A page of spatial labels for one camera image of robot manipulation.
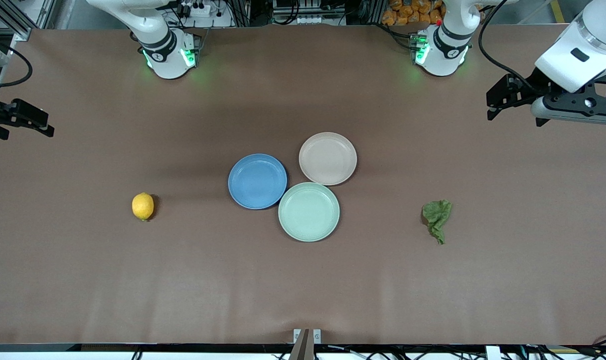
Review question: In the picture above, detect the green lettuce leaf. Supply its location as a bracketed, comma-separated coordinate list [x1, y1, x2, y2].
[421, 200, 453, 246]

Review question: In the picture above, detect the yellow lemon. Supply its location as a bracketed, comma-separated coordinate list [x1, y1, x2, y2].
[131, 192, 155, 222]

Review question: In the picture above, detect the bag of orange items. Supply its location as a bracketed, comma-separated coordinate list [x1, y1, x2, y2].
[381, 0, 446, 27]

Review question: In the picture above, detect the beige round plate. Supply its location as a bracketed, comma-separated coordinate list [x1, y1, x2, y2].
[298, 132, 358, 187]

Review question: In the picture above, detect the brown table cover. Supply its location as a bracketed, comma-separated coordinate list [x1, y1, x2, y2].
[0, 25, 606, 346]

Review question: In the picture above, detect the white power strip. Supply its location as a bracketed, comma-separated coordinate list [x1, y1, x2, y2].
[177, 0, 214, 17]

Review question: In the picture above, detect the pale green round plate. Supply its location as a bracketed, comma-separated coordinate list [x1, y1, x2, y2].
[277, 182, 341, 243]

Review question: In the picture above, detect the blue round plate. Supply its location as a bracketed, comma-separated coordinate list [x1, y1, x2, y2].
[227, 153, 288, 210]

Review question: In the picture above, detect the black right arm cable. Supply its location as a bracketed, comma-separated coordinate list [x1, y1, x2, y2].
[0, 35, 33, 90]

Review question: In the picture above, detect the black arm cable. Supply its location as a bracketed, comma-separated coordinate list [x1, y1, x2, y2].
[0, 35, 33, 90]
[478, 0, 539, 93]

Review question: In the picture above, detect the black left camera bracket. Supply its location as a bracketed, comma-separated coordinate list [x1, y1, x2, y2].
[533, 70, 606, 118]

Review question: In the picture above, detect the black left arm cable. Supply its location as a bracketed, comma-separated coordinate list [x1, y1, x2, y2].
[478, 0, 539, 93]

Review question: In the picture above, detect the aluminium frame profile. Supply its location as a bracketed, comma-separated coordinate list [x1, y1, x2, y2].
[0, 0, 59, 42]

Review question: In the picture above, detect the metal table edge bracket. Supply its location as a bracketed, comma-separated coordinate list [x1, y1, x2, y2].
[293, 328, 322, 360]

